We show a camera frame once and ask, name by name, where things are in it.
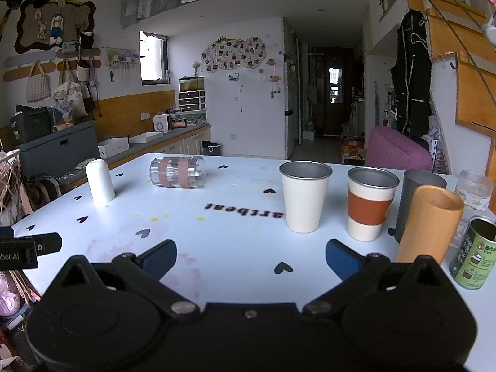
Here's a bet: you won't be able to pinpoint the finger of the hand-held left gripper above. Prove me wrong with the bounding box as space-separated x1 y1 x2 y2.
20 232 63 257

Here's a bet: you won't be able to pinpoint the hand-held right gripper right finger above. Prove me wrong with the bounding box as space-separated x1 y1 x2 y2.
302 239 458 316

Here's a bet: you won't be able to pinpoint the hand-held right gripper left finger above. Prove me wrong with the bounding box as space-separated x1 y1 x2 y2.
41 239 202 316

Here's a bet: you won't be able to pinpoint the clear cup with pink bands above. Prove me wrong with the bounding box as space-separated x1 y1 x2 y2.
149 156 207 190

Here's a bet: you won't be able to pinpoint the white cup with brown sleeve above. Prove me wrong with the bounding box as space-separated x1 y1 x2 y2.
347 166 400 241

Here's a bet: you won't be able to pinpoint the white metal cup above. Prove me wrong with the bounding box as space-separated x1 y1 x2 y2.
279 160 333 234

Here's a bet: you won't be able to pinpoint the small white cup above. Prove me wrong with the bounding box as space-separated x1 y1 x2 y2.
86 158 116 204

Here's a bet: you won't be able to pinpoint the grey metal cup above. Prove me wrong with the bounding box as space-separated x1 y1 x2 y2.
394 170 447 245

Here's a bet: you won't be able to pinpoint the orange wooden cup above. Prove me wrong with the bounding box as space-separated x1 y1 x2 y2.
396 185 465 265

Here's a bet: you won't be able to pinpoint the clear glass cup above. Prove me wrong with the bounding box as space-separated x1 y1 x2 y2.
454 170 495 222

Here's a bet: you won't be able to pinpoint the grey storage cabinet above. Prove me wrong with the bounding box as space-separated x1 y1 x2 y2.
15 120 100 181

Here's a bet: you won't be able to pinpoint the red box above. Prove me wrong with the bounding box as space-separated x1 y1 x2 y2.
340 137 365 164

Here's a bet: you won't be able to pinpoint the white cardboard box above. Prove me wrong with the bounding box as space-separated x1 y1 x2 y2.
97 136 130 159

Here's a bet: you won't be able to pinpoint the white base cabinets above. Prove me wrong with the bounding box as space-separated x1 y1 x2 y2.
97 123 213 163

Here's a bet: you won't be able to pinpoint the black and green box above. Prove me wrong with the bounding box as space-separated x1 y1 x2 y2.
9 106 53 145

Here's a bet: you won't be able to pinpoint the pink beanbag chair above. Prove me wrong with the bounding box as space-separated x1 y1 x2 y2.
365 126 433 172

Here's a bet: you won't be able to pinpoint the flat white box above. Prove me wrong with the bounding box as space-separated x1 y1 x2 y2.
129 131 164 144

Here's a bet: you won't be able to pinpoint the green tin can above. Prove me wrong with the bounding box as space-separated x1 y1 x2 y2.
449 216 496 290

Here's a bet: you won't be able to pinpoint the white tote bag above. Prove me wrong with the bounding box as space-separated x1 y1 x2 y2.
57 81 89 117

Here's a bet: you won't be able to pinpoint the beige knitted bag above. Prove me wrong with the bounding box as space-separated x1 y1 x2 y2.
25 62 51 104

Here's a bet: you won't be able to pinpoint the small drawer organiser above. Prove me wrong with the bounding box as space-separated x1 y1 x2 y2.
179 90 206 111

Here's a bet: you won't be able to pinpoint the dark entrance door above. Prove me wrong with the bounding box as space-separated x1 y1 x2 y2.
322 48 356 137

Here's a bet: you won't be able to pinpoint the glass fish tank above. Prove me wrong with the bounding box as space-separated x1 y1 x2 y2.
179 76 205 92

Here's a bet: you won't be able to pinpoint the black hanging coat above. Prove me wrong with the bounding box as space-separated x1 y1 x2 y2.
390 9 433 137

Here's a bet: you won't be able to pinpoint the window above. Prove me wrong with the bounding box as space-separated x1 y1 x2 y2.
139 30 170 86

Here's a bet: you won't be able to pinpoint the cloud-shaped photo board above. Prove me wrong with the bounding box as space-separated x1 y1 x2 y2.
200 36 265 74

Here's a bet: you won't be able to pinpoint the wooden staircase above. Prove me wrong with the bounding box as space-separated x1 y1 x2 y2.
404 0 496 138

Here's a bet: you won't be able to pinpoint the brown wall board with dolls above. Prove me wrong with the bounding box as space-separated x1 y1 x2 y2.
14 0 97 54

